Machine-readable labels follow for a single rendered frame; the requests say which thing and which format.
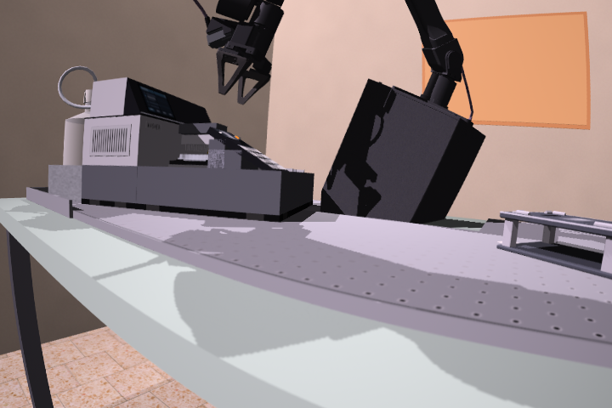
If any grey curved hose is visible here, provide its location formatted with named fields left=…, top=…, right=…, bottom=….
left=58, top=66, right=97, bottom=109

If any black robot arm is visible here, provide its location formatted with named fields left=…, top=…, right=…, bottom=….
left=206, top=0, right=473, bottom=126

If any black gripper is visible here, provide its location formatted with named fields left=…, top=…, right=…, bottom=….
left=216, top=24, right=275, bottom=105

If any white microplate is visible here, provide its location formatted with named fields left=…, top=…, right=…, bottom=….
left=178, top=154, right=208, bottom=161

